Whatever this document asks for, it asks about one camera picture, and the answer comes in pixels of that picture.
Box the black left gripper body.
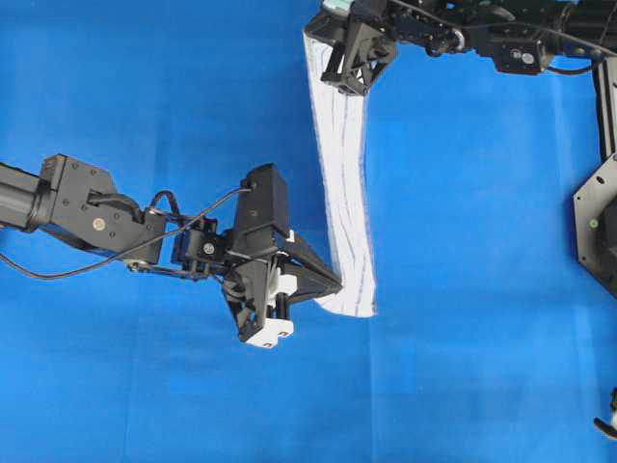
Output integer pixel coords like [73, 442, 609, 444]
[172, 219, 295, 348]

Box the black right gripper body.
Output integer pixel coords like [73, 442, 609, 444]
[321, 1, 397, 96]

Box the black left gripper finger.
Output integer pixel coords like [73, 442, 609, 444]
[287, 277, 342, 305]
[282, 230, 342, 289]

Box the white blue-striped towel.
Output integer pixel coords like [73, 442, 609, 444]
[304, 36, 377, 318]

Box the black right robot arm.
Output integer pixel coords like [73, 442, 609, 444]
[305, 1, 616, 96]

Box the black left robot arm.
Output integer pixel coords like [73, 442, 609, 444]
[1, 154, 342, 349]

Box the blue table cloth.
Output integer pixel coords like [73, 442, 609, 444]
[1, 1, 616, 462]

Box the black white clamp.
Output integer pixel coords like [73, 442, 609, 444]
[592, 385, 617, 438]

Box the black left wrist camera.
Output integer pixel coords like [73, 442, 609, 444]
[233, 164, 290, 237]

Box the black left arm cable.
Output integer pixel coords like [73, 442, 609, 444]
[0, 185, 255, 281]

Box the black aluminium table rail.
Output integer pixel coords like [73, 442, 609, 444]
[593, 58, 616, 161]

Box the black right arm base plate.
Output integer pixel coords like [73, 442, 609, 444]
[573, 153, 616, 297]

